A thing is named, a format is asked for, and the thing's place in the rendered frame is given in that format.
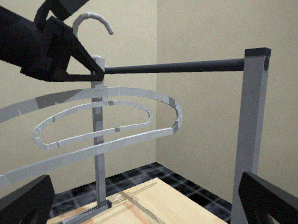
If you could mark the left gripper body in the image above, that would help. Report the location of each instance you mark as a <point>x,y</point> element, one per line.
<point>24,43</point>

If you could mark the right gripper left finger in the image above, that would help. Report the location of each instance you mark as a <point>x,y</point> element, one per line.
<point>30,204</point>

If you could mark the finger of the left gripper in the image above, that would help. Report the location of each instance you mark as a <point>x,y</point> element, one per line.
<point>78,58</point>
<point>62,76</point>

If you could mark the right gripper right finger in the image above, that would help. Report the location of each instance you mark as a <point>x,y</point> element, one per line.
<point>262,200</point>

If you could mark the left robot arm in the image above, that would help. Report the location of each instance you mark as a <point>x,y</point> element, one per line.
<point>63,9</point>

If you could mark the grey plastic hanger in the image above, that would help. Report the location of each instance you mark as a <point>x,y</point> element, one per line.
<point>104,102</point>

